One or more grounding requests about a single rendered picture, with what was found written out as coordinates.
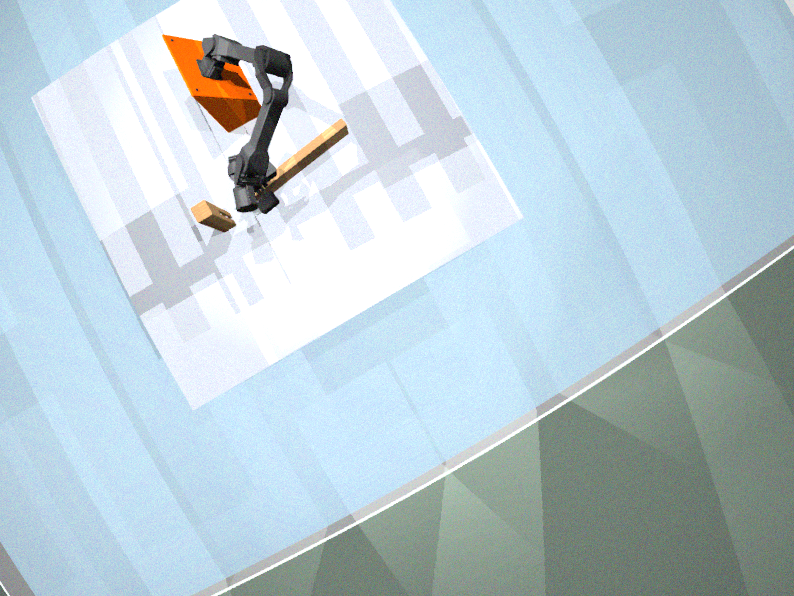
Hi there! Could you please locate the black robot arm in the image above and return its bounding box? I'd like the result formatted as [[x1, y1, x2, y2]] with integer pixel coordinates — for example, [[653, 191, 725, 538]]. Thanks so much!
[[196, 34, 294, 213]]

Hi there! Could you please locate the wooden post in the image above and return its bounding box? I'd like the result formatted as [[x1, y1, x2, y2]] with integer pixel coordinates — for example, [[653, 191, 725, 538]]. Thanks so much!
[[190, 200, 237, 233]]

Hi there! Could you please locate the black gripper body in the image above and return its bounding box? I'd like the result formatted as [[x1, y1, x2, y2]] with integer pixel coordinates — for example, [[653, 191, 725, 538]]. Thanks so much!
[[254, 186, 280, 214]]

